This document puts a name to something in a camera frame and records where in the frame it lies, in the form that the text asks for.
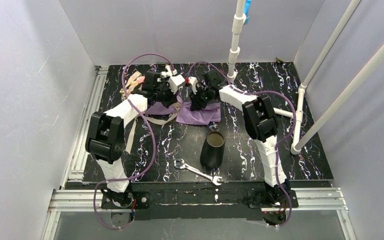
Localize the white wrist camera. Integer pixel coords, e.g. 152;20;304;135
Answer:
185;76;199;94
167;74;186;94

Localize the black vase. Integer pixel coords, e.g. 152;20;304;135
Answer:
200;131;225;170

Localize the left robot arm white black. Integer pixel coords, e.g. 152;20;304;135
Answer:
85;68;186;193

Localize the small spring connector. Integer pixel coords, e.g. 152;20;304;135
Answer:
156;62;177;75

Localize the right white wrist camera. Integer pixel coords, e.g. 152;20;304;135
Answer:
185;76;199;94

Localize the silver wrench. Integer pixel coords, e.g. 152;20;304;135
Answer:
174;159;223;186

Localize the purple wrapping paper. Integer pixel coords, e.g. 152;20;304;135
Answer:
144;96;221;126

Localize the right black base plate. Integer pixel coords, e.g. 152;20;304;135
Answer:
243;190;290;209

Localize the blue clip on pipe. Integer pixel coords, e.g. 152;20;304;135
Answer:
243;0;252;25

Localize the pink flower bunch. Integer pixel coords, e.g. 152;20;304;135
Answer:
136;76;145;84

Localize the aluminium rail frame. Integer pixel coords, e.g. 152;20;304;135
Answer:
43;65;356;240

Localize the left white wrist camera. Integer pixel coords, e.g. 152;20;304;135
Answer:
167;74;186;94

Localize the cream ribbon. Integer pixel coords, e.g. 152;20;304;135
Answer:
125;71;183;154

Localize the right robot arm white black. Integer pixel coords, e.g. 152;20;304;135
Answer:
186;70;287;188

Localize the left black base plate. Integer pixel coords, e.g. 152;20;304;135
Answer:
101;191;151;210

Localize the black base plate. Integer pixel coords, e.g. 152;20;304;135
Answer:
101;191;151;210
243;190;290;209

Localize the white pvc pipe frame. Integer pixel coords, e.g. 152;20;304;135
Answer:
226;0;384;156

